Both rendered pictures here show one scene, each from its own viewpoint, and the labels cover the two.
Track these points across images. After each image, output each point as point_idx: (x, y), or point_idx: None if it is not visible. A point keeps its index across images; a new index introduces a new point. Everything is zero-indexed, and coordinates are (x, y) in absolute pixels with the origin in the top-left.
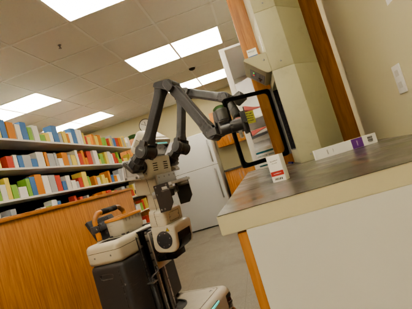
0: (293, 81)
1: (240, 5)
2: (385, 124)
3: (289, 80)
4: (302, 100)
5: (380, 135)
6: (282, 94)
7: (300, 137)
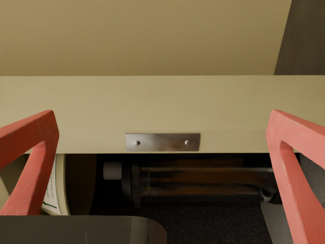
0: (53, 86)
1: None
2: (252, 22)
3: (34, 95)
4: (139, 81)
5: (264, 72)
6: (77, 120)
7: (298, 110)
